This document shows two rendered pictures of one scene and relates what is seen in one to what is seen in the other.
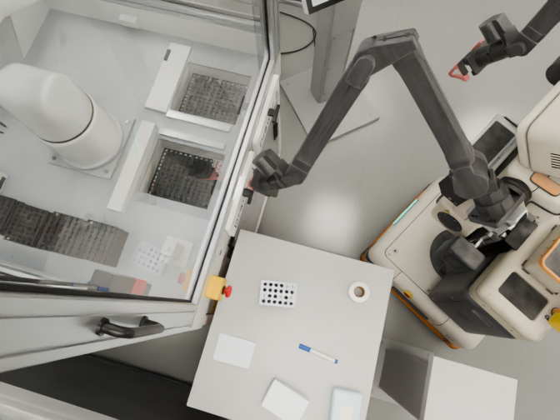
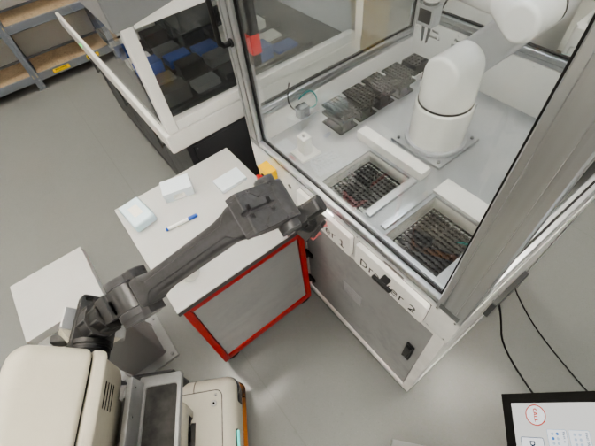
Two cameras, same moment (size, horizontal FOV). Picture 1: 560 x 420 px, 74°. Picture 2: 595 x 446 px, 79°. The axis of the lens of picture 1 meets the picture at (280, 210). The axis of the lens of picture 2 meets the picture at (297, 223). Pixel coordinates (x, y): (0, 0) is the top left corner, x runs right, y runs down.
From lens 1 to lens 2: 0.98 m
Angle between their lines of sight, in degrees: 47
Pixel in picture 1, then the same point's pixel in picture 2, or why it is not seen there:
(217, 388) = (219, 164)
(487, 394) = (47, 311)
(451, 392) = (75, 288)
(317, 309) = not seen: hidden behind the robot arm
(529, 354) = not seen: outside the picture
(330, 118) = not seen: hidden behind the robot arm
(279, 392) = (182, 184)
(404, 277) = (186, 390)
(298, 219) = (322, 361)
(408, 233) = (215, 433)
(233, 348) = (230, 179)
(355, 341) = (165, 249)
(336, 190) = (326, 425)
